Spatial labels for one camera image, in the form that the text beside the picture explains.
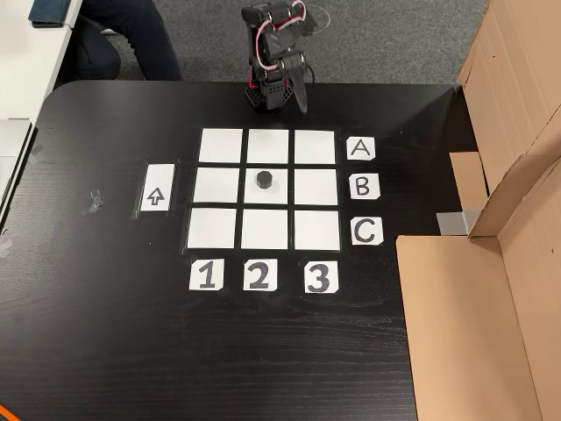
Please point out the crumpled clear tape piece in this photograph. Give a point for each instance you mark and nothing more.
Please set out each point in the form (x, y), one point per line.
(93, 204)

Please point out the black hexagonal token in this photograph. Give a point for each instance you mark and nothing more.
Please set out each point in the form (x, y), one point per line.
(265, 179)

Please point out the paper sheet number 3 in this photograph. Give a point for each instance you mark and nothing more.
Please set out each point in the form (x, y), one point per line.
(333, 267)

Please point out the clear tape strip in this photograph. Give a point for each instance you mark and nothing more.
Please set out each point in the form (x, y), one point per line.
(38, 153)
(5, 247)

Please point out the person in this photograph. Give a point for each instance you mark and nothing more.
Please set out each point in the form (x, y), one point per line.
(131, 35)

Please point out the dark blue notebook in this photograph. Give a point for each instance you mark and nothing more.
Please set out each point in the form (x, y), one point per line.
(48, 13)

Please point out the paper sheet letter A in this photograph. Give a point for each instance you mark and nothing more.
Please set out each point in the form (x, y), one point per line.
(350, 155)

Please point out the black floor tape patch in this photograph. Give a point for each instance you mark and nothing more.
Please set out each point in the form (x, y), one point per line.
(313, 27)

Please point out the paper sheet number 1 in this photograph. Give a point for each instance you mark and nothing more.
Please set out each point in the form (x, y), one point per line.
(195, 283)

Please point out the paper sheet letter C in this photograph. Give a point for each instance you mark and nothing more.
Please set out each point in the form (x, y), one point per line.
(378, 240)

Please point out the red black screw clamp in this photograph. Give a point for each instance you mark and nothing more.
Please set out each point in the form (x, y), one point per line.
(253, 83)

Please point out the white desk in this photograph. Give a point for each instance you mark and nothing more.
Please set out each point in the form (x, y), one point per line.
(26, 66)

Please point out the paper sheet number 2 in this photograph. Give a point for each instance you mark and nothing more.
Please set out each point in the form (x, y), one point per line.
(271, 265)

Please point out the white paper grid square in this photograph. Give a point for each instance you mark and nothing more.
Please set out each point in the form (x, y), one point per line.
(216, 185)
(264, 229)
(279, 195)
(317, 230)
(221, 145)
(267, 146)
(316, 187)
(314, 147)
(212, 228)

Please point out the paper sheet letter B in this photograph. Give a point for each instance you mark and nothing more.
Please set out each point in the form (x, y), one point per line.
(372, 193)

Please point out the white arrow paper sheet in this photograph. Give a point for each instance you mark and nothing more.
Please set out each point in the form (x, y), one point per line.
(157, 197)

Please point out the brown cardboard panel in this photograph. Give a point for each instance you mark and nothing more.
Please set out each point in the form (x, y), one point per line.
(460, 329)
(504, 87)

